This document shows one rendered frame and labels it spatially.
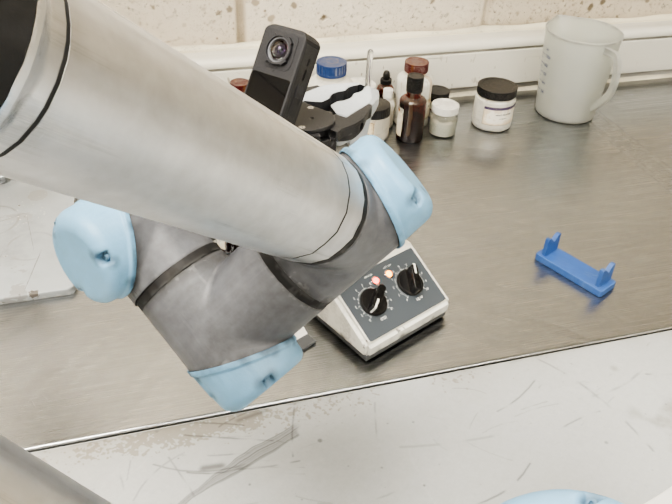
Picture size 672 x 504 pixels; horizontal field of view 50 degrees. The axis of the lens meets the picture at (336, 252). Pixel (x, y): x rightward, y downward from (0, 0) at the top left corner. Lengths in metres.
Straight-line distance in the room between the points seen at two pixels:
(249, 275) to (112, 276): 0.09
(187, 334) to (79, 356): 0.32
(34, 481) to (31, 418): 0.49
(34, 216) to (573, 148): 0.83
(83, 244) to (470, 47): 0.96
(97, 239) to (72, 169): 0.24
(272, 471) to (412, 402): 0.16
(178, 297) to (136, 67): 0.27
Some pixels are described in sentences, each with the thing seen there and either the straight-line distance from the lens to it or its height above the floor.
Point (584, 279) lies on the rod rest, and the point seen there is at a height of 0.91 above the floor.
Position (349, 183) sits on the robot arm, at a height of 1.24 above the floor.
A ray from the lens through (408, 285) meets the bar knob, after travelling 0.82.
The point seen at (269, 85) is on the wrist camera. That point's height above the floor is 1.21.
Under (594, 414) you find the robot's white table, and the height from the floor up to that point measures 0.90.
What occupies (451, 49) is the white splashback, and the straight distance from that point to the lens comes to 1.34.
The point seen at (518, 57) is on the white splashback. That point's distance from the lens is 1.41.
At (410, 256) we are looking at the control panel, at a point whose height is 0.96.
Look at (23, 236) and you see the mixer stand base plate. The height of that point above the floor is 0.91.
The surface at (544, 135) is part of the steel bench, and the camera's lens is 1.29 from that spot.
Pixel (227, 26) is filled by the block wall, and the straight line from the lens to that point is 1.25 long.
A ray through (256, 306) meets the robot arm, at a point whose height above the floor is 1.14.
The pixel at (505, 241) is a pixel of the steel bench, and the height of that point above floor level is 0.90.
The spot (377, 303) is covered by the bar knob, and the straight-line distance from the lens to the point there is 0.77.
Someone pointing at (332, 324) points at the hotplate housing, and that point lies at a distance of 0.81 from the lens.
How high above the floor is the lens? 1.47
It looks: 37 degrees down
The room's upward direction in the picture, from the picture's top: 3 degrees clockwise
